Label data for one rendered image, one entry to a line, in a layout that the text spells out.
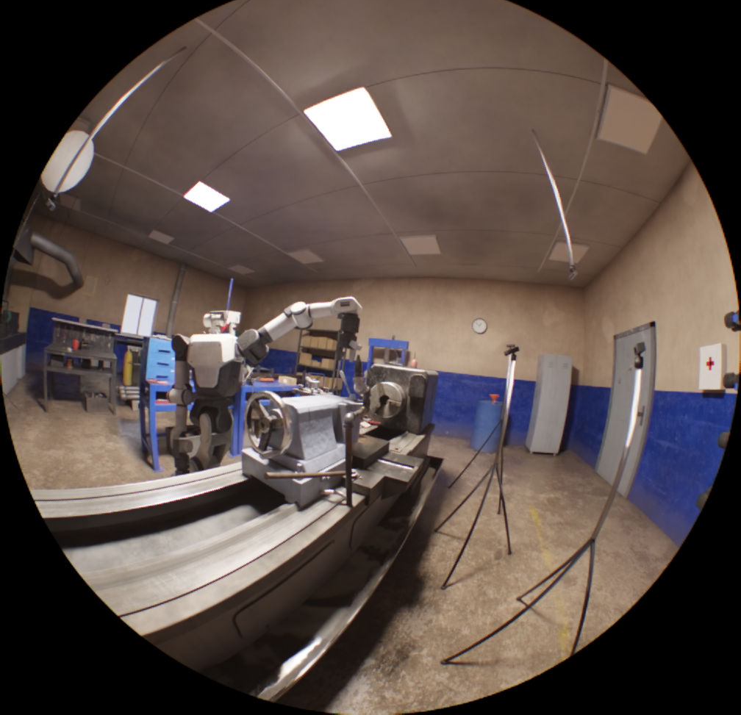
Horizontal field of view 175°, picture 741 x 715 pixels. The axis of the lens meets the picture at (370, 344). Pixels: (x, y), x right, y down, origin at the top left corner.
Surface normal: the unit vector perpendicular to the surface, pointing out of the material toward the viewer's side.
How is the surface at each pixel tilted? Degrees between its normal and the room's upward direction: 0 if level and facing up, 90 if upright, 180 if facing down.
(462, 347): 90
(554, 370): 90
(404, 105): 180
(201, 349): 86
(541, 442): 90
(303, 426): 76
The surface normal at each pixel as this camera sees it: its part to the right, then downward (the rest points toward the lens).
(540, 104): -0.13, 0.99
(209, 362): 0.14, -0.13
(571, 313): -0.41, -0.12
